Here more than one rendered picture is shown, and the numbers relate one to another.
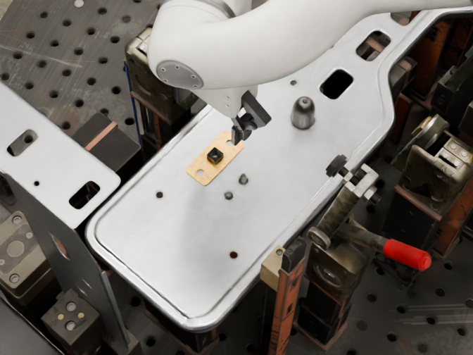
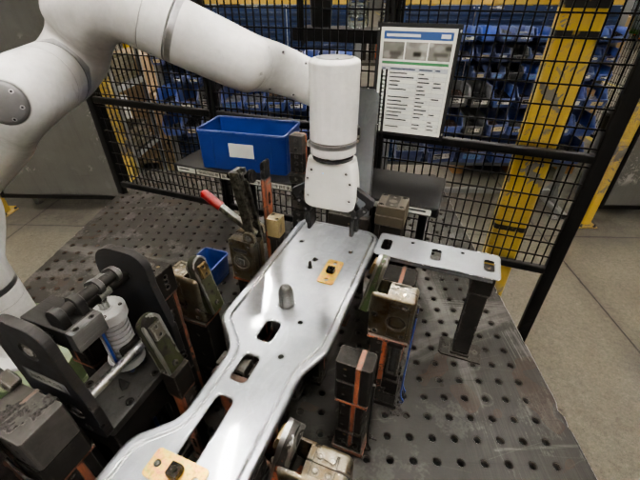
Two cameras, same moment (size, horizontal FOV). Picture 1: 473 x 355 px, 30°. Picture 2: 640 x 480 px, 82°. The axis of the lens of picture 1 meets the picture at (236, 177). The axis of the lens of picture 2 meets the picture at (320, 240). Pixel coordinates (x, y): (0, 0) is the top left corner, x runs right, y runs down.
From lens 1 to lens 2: 1.29 m
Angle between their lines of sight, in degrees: 81
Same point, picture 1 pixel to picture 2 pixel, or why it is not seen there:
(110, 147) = (392, 272)
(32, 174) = (418, 245)
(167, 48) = not seen: hidden behind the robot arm
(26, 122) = (443, 262)
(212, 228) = (316, 247)
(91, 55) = (495, 464)
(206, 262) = (312, 236)
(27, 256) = (386, 200)
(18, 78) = (526, 422)
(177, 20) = not seen: hidden behind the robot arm
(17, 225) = (399, 206)
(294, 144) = not seen: hidden behind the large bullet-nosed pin
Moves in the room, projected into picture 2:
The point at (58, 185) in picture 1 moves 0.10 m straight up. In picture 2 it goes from (402, 244) to (407, 210)
